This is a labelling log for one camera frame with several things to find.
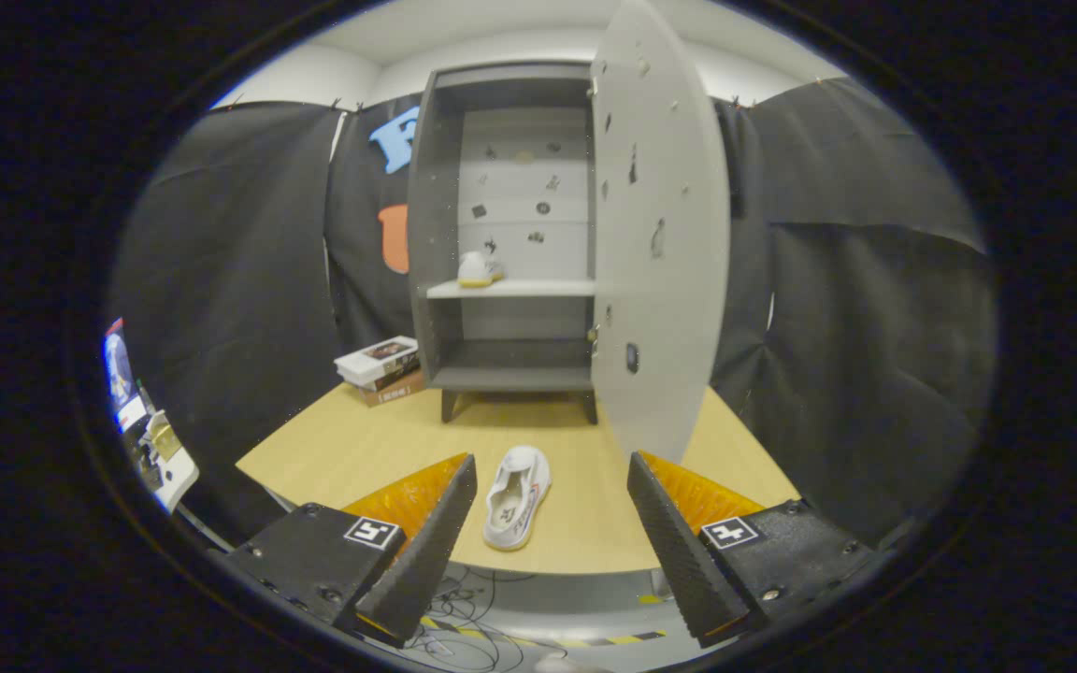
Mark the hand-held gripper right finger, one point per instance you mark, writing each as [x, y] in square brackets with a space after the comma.
[679, 551]

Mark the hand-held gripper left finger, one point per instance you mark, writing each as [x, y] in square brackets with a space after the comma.
[431, 551]

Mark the white canvas shoe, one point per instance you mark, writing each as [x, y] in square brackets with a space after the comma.
[515, 500]
[478, 271]

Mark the dark grey shoe cabinet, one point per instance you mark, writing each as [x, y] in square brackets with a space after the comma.
[426, 234]

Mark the yellow black floor tape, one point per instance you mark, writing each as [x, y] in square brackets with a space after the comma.
[585, 641]

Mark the brown cardboard box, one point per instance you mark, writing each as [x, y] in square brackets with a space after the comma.
[394, 390]

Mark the black backdrop cloth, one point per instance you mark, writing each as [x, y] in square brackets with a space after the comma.
[221, 280]

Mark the display screen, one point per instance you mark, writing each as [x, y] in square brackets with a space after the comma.
[120, 369]

